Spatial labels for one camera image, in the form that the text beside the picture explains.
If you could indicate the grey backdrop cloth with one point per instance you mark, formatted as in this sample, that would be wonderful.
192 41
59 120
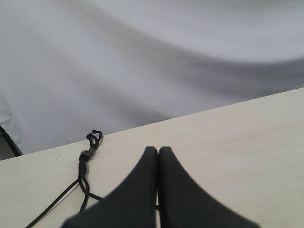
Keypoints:
70 66

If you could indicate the black backdrop stand pole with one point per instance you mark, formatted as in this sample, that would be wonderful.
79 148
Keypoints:
14 148

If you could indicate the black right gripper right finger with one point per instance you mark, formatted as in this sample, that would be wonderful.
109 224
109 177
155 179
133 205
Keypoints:
184 204

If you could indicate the clear adhesive tape piece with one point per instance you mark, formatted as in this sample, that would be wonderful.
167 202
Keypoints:
88 153

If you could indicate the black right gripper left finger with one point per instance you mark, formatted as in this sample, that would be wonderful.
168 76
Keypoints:
130 205

